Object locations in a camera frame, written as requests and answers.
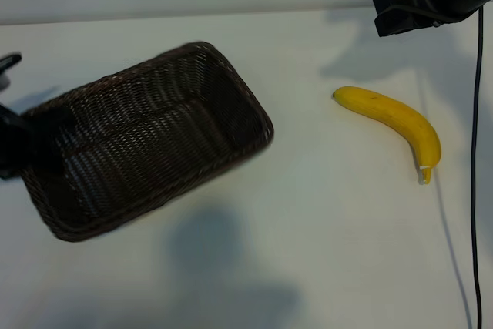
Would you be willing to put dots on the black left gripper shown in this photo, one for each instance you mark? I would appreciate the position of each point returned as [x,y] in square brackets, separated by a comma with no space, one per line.
[15,144]

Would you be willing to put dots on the dark brown woven basket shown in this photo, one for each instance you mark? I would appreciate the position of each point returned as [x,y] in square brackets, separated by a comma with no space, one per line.
[154,140]

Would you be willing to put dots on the yellow banana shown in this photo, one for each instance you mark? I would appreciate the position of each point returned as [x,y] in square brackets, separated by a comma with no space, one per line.
[400,117]

